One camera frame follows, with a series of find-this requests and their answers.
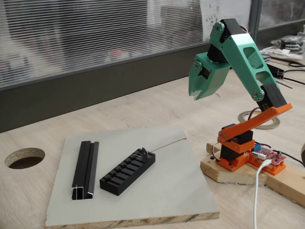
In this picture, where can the small metal pin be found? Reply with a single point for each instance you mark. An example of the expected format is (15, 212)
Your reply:
(145, 153)

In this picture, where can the black aluminium profile rail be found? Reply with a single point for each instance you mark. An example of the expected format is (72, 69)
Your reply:
(83, 171)

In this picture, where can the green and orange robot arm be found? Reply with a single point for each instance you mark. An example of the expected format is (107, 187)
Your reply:
(247, 47)

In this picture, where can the red controller board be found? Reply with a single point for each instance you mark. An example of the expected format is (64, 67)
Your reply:
(274, 157)

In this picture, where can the wooden base plank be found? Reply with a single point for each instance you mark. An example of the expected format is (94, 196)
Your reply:
(286, 188)

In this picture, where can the white paper sheet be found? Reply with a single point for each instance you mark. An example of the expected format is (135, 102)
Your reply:
(214, 12)

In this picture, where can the wooden block with screws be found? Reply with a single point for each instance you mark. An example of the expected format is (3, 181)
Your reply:
(228, 176)

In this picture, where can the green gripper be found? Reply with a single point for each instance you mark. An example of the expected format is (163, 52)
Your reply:
(215, 79)

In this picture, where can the black slotted holder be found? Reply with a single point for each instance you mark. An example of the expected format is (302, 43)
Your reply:
(124, 176)

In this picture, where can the clear bag with parts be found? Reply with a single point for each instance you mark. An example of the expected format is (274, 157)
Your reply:
(288, 43)

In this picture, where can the grey chipboard panel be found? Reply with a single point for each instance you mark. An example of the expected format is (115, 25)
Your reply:
(166, 190)

